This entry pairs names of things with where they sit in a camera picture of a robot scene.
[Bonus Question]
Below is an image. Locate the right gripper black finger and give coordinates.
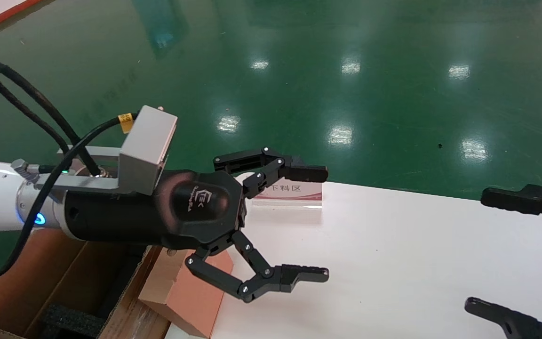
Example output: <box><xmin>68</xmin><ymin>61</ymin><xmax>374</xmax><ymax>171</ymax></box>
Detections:
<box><xmin>465</xmin><ymin>297</ymin><xmax>542</xmax><ymax>339</ymax></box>
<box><xmin>481</xmin><ymin>185</ymin><xmax>542</xmax><ymax>234</ymax></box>

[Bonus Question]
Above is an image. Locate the large cardboard box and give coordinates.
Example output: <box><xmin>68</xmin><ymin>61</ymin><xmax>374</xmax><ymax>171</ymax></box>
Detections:
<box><xmin>0</xmin><ymin>228</ymin><xmax>173</xmax><ymax>339</ymax></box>

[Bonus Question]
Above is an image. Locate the black foam insert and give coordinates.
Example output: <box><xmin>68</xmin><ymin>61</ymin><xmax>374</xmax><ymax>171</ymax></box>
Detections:
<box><xmin>40</xmin><ymin>304</ymin><xmax>107</xmax><ymax>339</ymax></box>

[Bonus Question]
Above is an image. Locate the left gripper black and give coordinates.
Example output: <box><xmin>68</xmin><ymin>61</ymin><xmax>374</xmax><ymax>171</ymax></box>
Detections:
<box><xmin>64</xmin><ymin>147</ymin><xmax>330</xmax><ymax>303</ymax></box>

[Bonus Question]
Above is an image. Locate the acrylic sign with Chinese text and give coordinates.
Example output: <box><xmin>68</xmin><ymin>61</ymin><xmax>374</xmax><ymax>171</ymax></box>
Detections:
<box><xmin>236</xmin><ymin>172</ymin><xmax>323</xmax><ymax>210</ymax></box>

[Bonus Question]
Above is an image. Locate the small cardboard box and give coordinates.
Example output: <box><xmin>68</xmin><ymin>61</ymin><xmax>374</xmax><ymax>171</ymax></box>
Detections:
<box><xmin>138</xmin><ymin>247</ymin><xmax>234</xmax><ymax>339</ymax></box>

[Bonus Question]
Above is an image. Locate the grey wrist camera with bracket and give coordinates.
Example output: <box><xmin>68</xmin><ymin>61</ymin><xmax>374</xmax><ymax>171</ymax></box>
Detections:
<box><xmin>57</xmin><ymin>105</ymin><xmax>178</xmax><ymax>196</ymax></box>

